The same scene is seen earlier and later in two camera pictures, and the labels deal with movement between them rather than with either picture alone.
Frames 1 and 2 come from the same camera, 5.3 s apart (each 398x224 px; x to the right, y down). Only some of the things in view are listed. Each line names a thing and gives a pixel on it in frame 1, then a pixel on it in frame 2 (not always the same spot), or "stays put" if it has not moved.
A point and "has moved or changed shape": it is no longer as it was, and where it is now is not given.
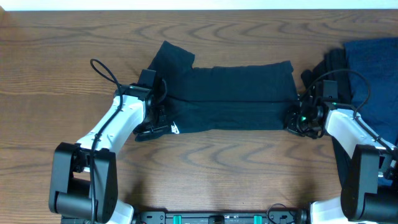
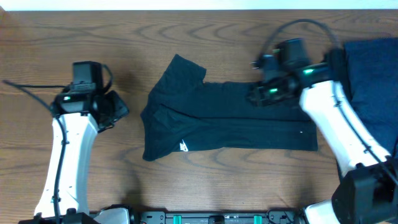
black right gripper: x=290 y=124 → x=259 y=98
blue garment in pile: x=377 y=60 stays put
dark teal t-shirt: x=225 y=98 has moved or changed shape
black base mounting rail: x=296 y=217 stays put
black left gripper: x=143 y=130 → x=122 y=109
